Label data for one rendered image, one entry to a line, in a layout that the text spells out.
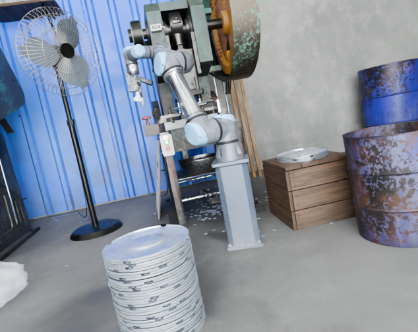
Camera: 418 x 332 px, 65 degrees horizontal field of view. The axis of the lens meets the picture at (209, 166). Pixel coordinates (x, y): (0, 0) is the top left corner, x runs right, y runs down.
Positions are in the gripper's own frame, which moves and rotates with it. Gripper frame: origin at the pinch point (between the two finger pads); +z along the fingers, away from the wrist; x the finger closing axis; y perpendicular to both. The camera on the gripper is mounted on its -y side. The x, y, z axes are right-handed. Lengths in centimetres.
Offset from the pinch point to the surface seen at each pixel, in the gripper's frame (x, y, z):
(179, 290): 121, 1, 67
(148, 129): 3.1, 0.5, 16.7
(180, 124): -7.8, -21.5, 17.1
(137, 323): 120, 15, 74
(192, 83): -11.2, -35.1, -8.4
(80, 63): -34, 37, -38
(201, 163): -7, -31, 46
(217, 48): -50, -67, -37
